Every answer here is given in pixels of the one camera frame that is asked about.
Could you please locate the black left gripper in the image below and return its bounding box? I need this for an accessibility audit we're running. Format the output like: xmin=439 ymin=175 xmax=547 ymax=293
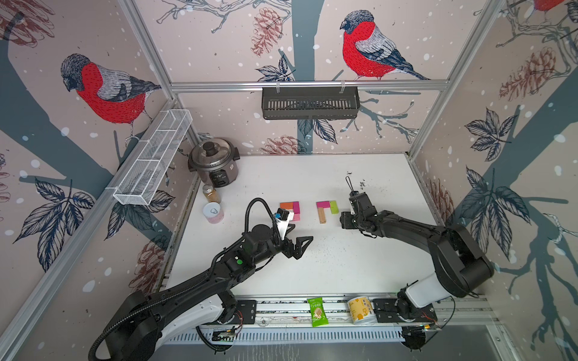
xmin=252 ymin=232 xmax=313 ymax=267

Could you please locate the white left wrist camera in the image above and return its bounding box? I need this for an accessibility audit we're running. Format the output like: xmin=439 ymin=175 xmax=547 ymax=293
xmin=274 ymin=208 xmax=294 ymax=241

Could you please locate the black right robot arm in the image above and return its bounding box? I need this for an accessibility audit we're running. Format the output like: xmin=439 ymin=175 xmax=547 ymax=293
xmin=340 ymin=190 xmax=495 ymax=321

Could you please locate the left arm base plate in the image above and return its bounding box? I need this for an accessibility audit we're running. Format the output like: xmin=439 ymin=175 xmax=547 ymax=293
xmin=222 ymin=299 xmax=257 ymax=325

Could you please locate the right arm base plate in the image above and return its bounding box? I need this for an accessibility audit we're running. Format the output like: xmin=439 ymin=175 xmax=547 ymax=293
xmin=372 ymin=298 xmax=438 ymax=323

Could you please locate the black hanging metal basket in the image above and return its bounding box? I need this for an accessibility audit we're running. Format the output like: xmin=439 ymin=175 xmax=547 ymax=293
xmin=261 ymin=87 xmax=361 ymax=120

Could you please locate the pink tin can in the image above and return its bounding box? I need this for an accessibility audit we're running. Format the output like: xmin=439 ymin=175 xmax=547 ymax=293
xmin=203 ymin=202 xmax=224 ymax=224

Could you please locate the wooden cylinder block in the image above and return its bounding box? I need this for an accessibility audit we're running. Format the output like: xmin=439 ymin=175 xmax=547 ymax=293
xmin=317 ymin=208 xmax=327 ymax=224

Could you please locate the silver rice cooker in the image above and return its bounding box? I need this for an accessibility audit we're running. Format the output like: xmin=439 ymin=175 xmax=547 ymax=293
xmin=188 ymin=138 xmax=240 ymax=188

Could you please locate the glass spice jar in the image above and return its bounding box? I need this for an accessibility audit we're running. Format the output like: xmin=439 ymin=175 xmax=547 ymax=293
xmin=203 ymin=184 xmax=221 ymax=204

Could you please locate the yellow cup on rail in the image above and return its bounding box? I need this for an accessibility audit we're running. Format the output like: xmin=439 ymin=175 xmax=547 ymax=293
xmin=347 ymin=296 xmax=377 ymax=326

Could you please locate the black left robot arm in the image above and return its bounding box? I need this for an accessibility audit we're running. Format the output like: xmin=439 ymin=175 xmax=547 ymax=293
xmin=87 ymin=198 xmax=313 ymax=360

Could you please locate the green snack packet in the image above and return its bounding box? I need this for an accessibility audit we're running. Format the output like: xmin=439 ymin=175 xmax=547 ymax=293
xmin=307 ymin=297 xmax=329 ymax=327

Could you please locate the white wire basket shelf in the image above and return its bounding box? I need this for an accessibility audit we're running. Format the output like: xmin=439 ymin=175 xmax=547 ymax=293
xmin=113 ymin=109 xmax=192 ymax=205

